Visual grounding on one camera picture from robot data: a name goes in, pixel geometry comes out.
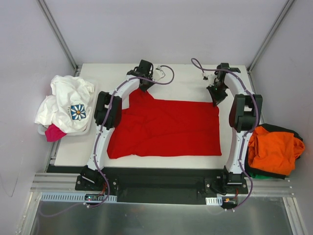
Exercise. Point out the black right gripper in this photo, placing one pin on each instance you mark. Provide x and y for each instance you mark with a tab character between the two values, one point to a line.
217	94

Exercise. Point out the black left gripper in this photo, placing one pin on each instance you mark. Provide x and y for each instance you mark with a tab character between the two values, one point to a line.
147	83

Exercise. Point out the red t-shirt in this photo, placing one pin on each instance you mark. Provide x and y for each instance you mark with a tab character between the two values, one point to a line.
166	128

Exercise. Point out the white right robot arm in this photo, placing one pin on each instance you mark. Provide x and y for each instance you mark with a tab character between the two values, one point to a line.
244	117

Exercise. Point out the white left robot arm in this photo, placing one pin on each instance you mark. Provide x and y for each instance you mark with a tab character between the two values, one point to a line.
107	115

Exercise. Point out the black t-shirt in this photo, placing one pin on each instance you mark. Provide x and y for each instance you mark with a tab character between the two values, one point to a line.
281	126

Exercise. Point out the white daisy print t-shirt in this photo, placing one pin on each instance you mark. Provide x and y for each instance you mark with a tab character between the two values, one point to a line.
66	102

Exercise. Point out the green t-shirt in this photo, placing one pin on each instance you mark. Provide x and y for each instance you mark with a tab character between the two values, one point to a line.
258	176

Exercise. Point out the pink t-shirt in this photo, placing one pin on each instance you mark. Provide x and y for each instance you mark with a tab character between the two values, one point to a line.
53	133

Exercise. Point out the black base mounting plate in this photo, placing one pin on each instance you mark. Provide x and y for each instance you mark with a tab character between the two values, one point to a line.
165	196

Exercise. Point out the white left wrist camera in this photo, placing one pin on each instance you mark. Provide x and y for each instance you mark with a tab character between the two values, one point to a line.
158	74

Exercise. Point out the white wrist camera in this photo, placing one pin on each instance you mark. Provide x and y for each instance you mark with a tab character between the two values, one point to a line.
205	76
158	74

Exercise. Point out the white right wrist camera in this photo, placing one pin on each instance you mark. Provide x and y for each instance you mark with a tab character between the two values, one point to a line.
205	76

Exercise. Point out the left aluminium frame post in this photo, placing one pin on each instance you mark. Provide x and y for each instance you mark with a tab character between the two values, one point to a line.
59	36

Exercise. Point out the aluminium frame post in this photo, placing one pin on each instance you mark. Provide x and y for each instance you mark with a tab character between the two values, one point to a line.
271	33
59	36

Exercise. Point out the small white cable duct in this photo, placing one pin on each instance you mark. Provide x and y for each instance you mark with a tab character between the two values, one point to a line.
214	201

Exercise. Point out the right aluminium frame post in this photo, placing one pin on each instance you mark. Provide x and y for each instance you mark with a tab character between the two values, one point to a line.
271	33

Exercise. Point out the aluminium front rail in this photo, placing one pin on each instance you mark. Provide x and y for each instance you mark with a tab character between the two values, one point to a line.
57	182

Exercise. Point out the white slotted cable duct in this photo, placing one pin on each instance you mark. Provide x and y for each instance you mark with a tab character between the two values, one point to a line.
72	197

